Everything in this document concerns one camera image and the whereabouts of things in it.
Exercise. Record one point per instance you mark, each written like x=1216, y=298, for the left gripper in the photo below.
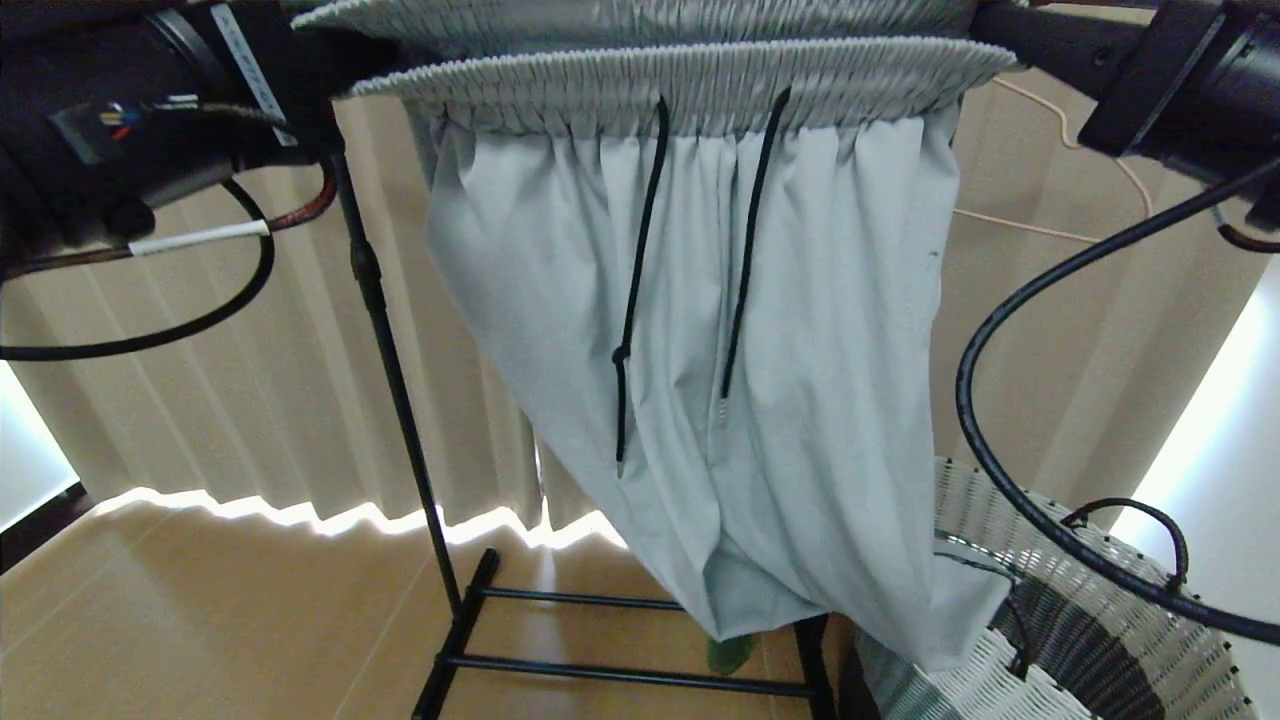
x=60, y=60

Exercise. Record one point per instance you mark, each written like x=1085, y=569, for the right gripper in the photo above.
x=1220, y=100

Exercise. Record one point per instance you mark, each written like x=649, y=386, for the pink clothes hanger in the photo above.
x=1030, y=226

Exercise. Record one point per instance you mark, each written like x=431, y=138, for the pale grey shorts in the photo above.
x=800, y=300

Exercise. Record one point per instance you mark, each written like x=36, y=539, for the green long-sleeved shirt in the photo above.
x=730, y=655

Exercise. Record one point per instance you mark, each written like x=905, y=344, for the black clothes rack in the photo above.
x=404, y=400

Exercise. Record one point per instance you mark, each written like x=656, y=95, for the white laundry basket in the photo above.
x=1000, y=690

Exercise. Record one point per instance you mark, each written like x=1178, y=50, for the beige curtain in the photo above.
x=200, y=430

